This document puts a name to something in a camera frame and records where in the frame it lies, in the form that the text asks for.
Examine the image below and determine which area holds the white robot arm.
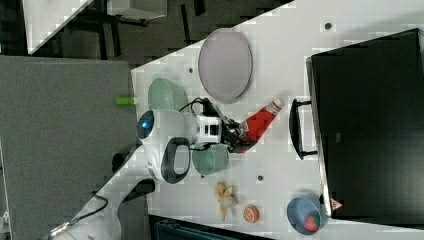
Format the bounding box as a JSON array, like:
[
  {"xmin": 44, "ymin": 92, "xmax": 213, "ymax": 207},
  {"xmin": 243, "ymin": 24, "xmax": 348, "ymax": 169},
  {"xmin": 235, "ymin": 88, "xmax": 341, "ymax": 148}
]
[{"xmin": 40, "ymin": 109, "xmax": 253, "ymax": 240}]

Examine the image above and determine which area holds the blue bowl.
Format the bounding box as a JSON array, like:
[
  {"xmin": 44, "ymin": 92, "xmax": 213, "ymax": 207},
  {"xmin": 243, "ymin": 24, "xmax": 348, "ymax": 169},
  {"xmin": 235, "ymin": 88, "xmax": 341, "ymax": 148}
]
[{"xmin": 286, "ymin": 196, "xmax": 328, "ymax": 235}]

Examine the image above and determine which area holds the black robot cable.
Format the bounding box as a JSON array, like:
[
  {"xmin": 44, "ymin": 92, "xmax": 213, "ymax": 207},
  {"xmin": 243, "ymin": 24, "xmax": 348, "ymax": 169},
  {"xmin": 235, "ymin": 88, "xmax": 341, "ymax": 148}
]
[{"xmin": 46, "ymin": 97, "xmax": 214, "ymax": 239}]

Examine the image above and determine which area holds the red plush ketchup bottle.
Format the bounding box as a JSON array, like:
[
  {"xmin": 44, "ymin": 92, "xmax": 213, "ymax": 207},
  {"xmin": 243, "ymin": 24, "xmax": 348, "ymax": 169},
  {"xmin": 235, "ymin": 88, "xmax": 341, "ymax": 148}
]
[{"xmin": 239, "ymin": 97, "xmax": 285, "ymax": 144}]

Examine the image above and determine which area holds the orange slice toy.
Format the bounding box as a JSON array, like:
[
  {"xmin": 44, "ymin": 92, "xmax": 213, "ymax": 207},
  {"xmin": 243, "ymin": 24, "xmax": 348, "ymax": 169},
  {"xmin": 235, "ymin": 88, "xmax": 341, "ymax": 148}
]
[{"xmin": 243, "ymin": 205, "xmax": 259, "ymax": 223}]

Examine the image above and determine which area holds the black cylinder holder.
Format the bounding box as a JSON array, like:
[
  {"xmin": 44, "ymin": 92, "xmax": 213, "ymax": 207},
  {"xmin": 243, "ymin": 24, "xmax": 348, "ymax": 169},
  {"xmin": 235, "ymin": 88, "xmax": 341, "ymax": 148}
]
[
  {"xmin": 124, "ymin": 179, "xmax": 156, "ymax": 202},
  {"xmin": 112, "ymin": 152, "xmax": 132, "ymax": 173}
]

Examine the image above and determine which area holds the lavender round plate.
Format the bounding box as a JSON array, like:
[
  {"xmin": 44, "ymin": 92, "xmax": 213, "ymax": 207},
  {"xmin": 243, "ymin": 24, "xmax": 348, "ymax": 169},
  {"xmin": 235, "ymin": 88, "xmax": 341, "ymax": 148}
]
[{"xmin": 198, "ymin": 28, "xmax": 253, "ymax": 104}]

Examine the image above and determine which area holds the red strawberry in bowl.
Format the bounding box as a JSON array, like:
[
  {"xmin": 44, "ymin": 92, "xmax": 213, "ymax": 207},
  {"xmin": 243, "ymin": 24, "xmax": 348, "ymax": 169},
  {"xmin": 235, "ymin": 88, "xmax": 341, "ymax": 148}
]
[{"xmin": 303, "ymin": 214, "xmax": 320, "ymax": 232}]

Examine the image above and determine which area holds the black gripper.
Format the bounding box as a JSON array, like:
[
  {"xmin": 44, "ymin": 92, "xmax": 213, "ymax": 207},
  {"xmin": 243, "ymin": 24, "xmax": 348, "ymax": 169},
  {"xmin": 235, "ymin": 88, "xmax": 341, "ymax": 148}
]
[{"xmin": 221, "ymin": 117, "xmax": 256, "ymax": 154}]

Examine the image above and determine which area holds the green perforated colander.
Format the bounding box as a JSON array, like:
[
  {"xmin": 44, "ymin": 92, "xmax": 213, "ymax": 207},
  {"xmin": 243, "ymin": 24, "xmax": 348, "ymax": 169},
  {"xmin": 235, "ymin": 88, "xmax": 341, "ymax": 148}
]
[{"xmin": 148, "ymin": 78, "xmax": 188, "ymax": 111}]

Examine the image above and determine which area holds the black cylinder holder upper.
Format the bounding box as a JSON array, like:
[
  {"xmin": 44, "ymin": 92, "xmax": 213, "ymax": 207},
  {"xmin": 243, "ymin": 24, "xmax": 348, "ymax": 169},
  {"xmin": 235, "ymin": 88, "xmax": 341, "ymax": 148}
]
[{"xmin": 112, "ymin": 152, "xmax": 132, "ymax": 173}]

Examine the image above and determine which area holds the green plastic cup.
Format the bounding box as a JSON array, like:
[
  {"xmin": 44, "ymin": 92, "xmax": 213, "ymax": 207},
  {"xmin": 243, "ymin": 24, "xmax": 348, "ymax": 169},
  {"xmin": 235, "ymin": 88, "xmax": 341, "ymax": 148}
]
[{"xmin": 192, "ymin": 144, "xmax": 229, "ymax": 176}]

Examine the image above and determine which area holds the black cylinder holder lower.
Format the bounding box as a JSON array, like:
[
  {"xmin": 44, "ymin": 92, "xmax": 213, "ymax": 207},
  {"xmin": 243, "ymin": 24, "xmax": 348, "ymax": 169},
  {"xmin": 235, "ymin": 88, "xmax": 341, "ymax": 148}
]
[{"xmin": 124, "ymin": 179, "xmax": 156, "ymax": 202}]

